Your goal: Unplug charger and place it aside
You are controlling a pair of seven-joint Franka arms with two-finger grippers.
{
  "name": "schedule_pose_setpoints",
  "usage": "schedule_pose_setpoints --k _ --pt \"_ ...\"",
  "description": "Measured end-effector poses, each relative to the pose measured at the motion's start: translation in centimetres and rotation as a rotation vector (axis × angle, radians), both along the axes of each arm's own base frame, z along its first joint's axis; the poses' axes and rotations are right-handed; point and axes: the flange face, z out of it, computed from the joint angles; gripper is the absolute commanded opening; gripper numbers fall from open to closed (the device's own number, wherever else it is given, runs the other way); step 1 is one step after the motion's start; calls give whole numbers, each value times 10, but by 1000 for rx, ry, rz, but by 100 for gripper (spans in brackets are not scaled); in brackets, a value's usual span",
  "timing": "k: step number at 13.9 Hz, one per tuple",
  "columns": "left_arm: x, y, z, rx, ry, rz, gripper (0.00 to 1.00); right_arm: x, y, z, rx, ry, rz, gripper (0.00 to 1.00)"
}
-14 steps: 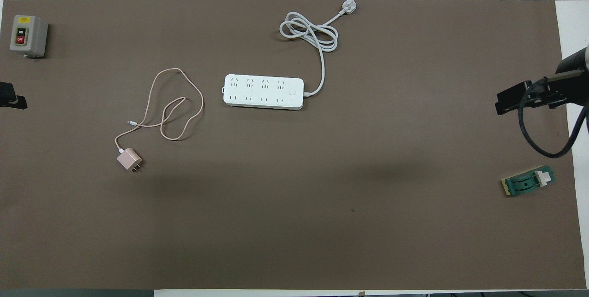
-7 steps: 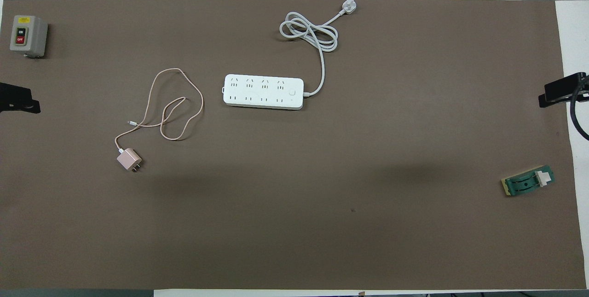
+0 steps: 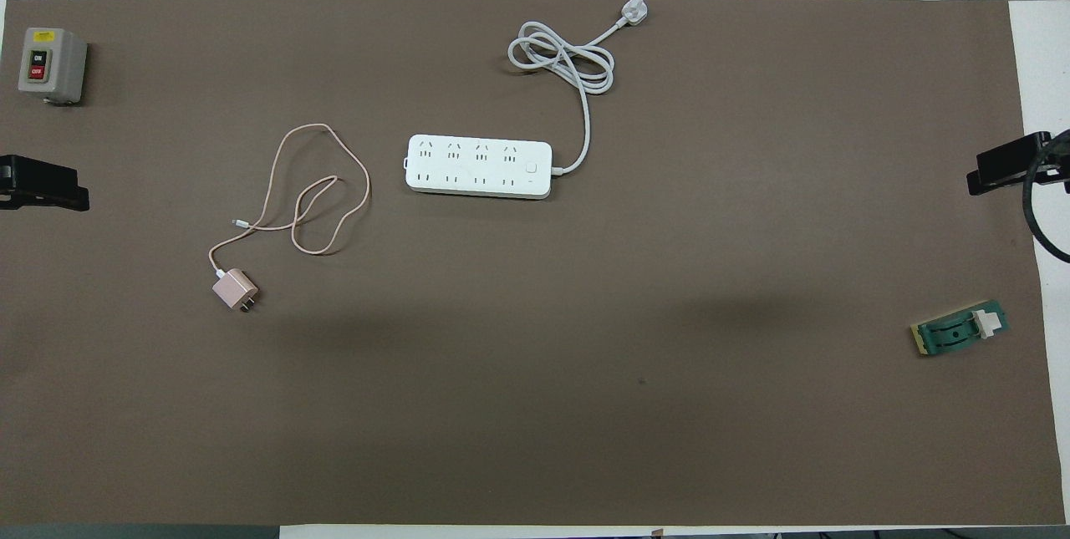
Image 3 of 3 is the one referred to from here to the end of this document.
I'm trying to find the green knife switch block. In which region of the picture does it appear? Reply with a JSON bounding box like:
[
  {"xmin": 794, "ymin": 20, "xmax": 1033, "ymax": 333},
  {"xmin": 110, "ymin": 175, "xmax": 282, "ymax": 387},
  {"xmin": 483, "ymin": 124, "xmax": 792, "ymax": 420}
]
[{"xmin": 910, "ymin": 302, "xmax": 1010, "ymax": 358}]

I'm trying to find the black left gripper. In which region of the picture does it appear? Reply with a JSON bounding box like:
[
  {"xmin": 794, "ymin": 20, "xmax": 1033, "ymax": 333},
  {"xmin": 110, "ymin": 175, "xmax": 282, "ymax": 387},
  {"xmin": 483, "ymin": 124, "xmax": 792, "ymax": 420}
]
[{"xmin": 0, "ymin": 155, "xmax": 91, "ymax": 212}]

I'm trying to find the pink charging cable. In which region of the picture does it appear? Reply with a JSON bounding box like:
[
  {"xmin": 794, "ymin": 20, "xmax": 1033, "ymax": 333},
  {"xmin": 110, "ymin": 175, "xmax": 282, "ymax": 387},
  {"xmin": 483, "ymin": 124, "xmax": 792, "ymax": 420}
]
[{"xmin": 207, "ymin": 123, "xmax": 372, "ymax": 277}]

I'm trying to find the brown table mat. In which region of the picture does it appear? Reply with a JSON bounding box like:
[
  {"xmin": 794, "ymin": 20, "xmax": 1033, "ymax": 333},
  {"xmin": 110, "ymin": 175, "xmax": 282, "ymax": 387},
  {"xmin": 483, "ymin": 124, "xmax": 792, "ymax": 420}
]
[{"xmin": 0, "ymin": 0, "xmax": 1056, "ymax": 526}]

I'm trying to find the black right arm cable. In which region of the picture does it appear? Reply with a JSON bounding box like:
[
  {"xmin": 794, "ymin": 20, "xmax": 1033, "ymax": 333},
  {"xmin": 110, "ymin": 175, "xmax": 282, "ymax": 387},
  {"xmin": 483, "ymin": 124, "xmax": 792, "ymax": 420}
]
[{"xmin": 1022, "ymin": 131, "xmax": 1070, "ymax": 264}]

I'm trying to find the white power strip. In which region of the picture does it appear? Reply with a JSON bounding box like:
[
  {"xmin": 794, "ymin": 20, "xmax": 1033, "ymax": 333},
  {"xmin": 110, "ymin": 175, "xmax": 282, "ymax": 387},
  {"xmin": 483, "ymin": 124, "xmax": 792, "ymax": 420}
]
[{"xmin": 406, "ymin": 134, "xmax": 554, "ymax": 201}]

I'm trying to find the grey on-off switch box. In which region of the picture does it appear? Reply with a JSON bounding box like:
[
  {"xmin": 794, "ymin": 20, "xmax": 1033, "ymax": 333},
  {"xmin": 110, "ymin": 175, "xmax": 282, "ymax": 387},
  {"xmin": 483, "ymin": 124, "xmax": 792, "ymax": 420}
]
[{"xmin": 18, "ymin": 27, "xmax": 89, "ymax": 105}]

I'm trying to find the white power cord with plug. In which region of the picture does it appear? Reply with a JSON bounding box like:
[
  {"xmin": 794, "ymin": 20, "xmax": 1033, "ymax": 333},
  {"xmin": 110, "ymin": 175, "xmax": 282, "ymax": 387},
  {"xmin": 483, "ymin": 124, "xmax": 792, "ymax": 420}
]
[{"xmin": 507, "ymin": 0, "xmax": 650, "ymax": 176}]

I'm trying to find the pink charger adapter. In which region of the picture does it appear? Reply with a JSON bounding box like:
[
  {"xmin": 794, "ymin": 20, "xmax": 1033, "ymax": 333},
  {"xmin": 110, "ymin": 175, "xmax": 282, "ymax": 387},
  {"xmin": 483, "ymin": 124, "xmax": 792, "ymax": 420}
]
[{"xmin": 211, "ymin": 268, "xmax": 259, "ymax": 313}]

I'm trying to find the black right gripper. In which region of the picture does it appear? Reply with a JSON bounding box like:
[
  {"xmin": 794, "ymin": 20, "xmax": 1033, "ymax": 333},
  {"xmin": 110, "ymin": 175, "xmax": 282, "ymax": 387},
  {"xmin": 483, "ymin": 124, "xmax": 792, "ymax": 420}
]
[{"xmin": 967, "ymin": 130, "xmax": 1070, "ymax": 196}]

